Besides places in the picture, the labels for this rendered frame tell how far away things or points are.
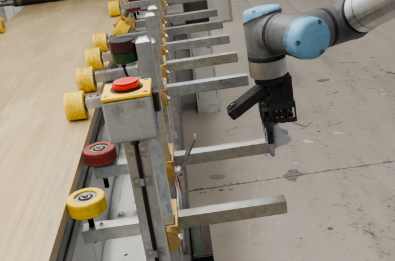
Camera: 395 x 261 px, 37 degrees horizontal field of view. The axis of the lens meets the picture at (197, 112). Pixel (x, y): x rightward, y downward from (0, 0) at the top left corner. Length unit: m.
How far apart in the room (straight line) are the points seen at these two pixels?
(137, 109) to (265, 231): 1.96
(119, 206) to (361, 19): 0.91
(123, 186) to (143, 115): 1.10
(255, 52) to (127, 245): 0.61
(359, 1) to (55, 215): 0.76
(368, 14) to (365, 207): 1.70
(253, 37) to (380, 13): 0.29
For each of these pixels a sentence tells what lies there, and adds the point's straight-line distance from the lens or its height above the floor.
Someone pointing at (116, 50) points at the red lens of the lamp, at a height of 1.16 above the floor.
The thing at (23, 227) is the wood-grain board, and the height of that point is 0.90.
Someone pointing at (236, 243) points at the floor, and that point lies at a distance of 2.68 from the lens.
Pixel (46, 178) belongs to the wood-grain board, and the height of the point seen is 0.90.
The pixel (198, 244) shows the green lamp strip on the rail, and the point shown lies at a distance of 1.42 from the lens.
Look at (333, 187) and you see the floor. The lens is 3.06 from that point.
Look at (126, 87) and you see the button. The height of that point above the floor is 1.23.
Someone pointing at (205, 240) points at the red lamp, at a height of 0.70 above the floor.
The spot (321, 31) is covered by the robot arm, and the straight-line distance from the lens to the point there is 1.29.
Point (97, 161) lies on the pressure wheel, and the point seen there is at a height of 0.89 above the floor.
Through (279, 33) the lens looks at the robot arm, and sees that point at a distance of 1.30.
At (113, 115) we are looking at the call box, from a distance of 0.84.
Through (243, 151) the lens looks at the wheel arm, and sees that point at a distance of 1.49.
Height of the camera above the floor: 1.47
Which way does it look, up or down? 21 degrees down
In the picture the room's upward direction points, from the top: 8 degrees counter-clockwise
